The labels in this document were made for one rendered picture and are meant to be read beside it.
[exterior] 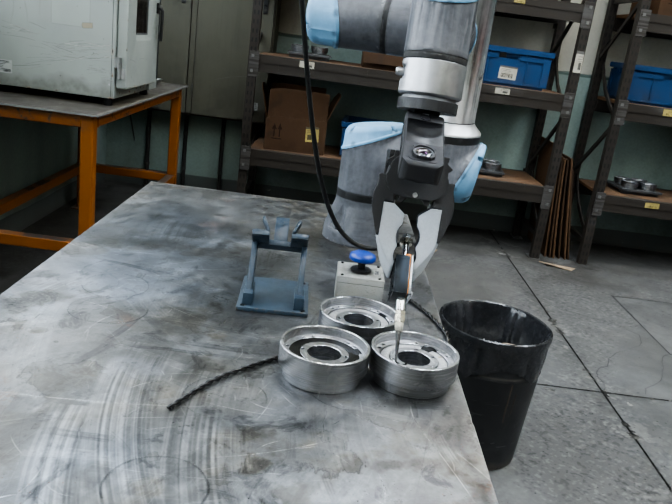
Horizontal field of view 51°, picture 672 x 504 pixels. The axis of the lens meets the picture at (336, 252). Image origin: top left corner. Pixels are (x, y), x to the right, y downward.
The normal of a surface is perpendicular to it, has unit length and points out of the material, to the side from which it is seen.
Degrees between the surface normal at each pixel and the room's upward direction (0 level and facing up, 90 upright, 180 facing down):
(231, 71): 90
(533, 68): 90
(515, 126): 90
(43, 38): 90
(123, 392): 0
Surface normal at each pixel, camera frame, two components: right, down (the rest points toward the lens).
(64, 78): -0.02, 0.29
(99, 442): 0.13, -0.95
